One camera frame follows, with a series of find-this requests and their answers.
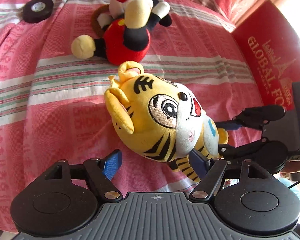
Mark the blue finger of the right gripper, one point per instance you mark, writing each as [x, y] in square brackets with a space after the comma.
[230, 152]
[254, 117]

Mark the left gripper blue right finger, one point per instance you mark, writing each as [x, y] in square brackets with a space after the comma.
[199, 163]

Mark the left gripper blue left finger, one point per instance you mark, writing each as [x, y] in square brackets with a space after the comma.
[111, 164]

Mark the yellow tiger plush toy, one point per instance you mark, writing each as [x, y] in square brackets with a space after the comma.
[161, 120]

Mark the mickey mouse plush toy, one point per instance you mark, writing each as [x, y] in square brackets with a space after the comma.
[127, 31]

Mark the red cardboard storage box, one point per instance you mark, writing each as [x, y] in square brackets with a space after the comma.
[271, 49]

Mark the pink patterned bed sheet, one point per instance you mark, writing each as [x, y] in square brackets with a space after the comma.
[52, 106]

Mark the brown fuzzy headband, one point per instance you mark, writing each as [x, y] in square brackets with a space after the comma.
[98, 30]

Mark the black tape roll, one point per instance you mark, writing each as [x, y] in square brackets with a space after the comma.
[36, 11]

